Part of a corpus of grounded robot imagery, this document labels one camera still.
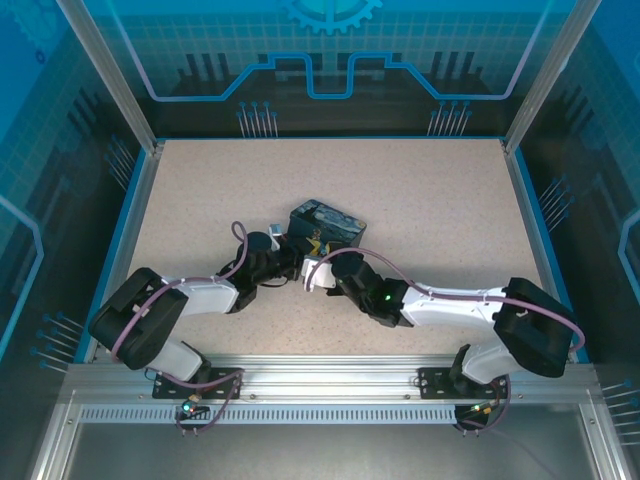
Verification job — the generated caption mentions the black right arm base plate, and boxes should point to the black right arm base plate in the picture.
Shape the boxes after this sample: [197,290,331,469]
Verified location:
[414,367,511,401]

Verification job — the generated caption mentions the grey metal sheet panel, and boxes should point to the grey metal sheet panel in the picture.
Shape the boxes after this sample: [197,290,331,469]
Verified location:
[64,422,601,480]

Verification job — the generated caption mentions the aluminium mounting rail beam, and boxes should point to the aluminium mounting rail beam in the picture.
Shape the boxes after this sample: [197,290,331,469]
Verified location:
[64,352,599,407]

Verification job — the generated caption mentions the starry night painted tin box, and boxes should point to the starry night painted tin box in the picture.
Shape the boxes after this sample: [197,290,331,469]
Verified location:
[288,197,370,254]

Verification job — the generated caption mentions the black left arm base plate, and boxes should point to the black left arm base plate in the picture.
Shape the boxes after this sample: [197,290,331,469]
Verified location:
[152,367,245,401]

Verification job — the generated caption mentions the slotted grey cable duct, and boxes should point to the slotted grey cable duct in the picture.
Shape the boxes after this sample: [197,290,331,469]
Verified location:
[77,405,459,424]

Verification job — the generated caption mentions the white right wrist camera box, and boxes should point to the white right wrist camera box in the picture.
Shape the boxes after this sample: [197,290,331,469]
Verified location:
[299,253,337,294]

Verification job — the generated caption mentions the aluminium frame bar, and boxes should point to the aluminium frame bar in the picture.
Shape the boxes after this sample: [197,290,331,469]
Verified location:
[579,392,634,480]
[29,389,81,480]

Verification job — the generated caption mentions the aluminium table side rail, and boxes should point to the aluminium table side rail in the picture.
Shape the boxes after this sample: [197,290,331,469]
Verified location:
[499,138,584,364]
[82,139,166,364]

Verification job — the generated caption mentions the aluminium frame post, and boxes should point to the aluminium frame post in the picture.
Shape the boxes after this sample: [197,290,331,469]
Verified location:
[501,0,605,154]
[55,0,166,154]

